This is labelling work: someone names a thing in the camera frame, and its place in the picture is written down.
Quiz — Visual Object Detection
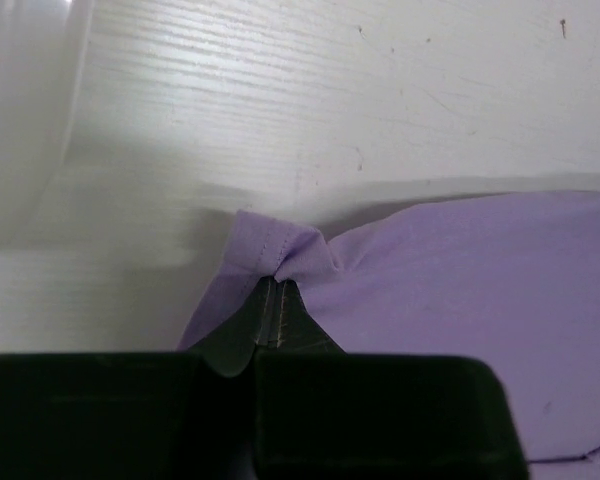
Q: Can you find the purple t shirt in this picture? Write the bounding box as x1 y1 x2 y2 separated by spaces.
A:
180 191 600 461

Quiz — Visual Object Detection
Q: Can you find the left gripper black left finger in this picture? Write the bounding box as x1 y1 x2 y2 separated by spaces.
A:
0 278 276 479

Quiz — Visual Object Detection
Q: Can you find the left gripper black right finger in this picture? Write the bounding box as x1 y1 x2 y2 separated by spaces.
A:
253 279 529 479

